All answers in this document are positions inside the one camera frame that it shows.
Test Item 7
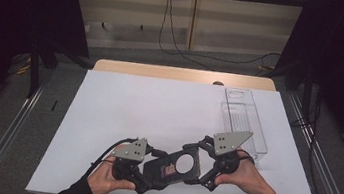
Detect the small black stick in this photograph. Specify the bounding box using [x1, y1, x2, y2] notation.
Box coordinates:
[50, 98, 59, 113]

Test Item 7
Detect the black hanging power cable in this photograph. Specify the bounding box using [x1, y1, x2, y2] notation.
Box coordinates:
[154, 0, 224, 72]

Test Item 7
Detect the black metal stand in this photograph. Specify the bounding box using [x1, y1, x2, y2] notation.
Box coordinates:
[24, 36, 46, 99]

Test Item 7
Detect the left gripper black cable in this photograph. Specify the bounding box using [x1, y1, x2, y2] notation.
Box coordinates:
[81, 131, 139, 187]

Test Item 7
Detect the white table mat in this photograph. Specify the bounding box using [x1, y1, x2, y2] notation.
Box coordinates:
[24, 61, 340, 194]

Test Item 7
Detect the clear plastic box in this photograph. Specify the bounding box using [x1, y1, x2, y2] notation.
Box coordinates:
[213, 86, 276, 167]

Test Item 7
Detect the yellow cable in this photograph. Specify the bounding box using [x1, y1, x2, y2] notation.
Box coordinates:
[8, 54, 33, 77]

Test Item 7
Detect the person's right hand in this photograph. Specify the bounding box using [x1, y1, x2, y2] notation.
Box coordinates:
[212, 146, 288, 194]

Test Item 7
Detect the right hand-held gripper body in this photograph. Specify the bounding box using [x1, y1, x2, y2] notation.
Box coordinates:
[199, 125, 255, 179]

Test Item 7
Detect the wooden table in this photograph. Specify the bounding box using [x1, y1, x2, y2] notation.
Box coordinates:
[92, 55, 278, 95]

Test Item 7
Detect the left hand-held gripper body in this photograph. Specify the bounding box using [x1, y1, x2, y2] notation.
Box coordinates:
[108, 133, 155, 186]

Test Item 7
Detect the black floor cable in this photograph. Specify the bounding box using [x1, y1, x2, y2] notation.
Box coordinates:
[178, 40, 282, 71]

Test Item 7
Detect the person's left hand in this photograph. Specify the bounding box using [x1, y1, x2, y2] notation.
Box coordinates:
[85, 154, 140, 194]

